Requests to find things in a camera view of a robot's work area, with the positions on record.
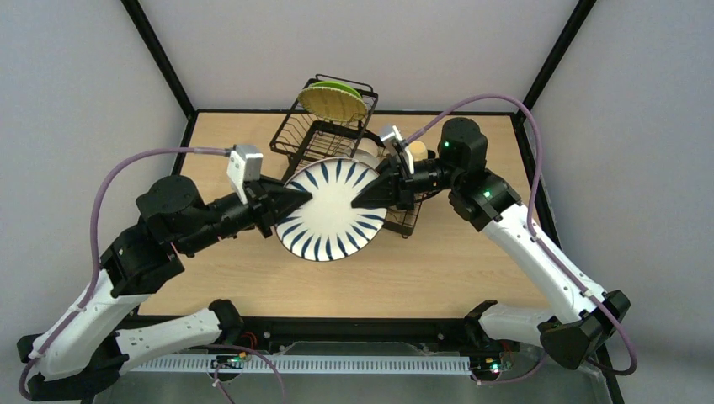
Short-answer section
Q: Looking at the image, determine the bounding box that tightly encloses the white slotted cable duct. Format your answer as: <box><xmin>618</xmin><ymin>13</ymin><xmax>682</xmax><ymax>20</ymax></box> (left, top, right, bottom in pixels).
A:
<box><xmin>133</xmin><ymin>353</ymin><xmax>471</xmax><ymax>375</ymax></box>

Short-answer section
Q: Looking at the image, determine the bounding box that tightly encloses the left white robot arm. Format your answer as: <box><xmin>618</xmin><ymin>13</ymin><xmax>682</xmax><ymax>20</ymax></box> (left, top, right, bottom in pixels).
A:
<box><xmin>17</xmin><ymin>175</ymin><xmax>311</xmax><ymax>401</ymax></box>

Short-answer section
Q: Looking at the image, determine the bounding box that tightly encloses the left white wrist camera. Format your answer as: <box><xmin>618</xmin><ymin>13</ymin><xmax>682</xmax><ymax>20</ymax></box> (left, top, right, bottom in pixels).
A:
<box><xmin>226</xmin><ymin>144</ymin><xmax>264</xmax><ymax>205</ymax></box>

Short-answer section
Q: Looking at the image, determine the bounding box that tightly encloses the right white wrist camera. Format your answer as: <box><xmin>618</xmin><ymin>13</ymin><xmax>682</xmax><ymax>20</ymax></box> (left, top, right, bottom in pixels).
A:
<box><xmin>379</xmin><ymin>125</ymin><xmax>414</xmax><ymax>174</ymax></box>

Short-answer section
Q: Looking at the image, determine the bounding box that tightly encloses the blue striped white plate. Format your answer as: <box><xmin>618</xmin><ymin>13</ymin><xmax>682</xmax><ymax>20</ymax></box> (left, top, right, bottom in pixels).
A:
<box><xmin>275</xmin><ymin>157</ymin><xmax>387</xmax><ymax>262</ymax></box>

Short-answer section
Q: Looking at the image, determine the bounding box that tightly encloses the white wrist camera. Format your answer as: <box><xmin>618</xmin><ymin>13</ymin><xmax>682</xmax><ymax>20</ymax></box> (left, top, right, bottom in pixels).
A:
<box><xmin>379</xmin><ymin>125</ymin><xmax>414</xmax><ymax>174</ymax></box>
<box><xmin>226</xmin><ymin>144</ymin><xmax>264</xmax><ymax>205</ymax></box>

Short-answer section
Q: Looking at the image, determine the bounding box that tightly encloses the plain white bowl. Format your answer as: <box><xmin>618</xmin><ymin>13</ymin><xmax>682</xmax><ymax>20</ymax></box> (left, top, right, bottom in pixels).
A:
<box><xmin>353</xmin><ymin>138</ymin><xmax>381</xmax><ymax>168</ymax></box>

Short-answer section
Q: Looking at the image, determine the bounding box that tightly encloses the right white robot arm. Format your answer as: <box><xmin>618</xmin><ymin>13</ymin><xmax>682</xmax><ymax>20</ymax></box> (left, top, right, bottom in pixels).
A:
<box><xmin>353</xmin><ymin>118</ymin><xmax>631</xmax><ymax>369</ymax></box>

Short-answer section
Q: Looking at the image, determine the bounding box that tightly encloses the green plate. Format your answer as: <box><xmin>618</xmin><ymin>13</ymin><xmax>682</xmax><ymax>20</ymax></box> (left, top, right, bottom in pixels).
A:
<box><xmin>311</xmin><ymin>81</ymin><xmax>362</xmax><ymax>99</ymax></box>

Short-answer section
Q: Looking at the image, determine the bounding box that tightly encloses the woven bamboo plate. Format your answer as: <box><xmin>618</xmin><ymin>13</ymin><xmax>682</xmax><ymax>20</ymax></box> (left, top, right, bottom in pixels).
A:
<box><xmin>297</xmin><ymin>85</ymin><xmax>368</xmax><ymax>122</ymax></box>

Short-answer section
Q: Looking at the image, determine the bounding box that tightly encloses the black wire dish rack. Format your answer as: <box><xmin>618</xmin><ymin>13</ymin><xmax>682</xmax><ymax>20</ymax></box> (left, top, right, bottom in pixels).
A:
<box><xmin>269</xmin><ymin>73</ymin><xmax>437</xmax><ymax>240</ymax></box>

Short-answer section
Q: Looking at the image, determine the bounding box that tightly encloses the yellow mug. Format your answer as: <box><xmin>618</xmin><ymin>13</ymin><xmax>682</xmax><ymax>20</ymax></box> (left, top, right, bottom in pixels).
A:
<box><xmin>408</xmin><ymin>141</ymin><xmax>429</xmax><ymax>162</ymax></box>

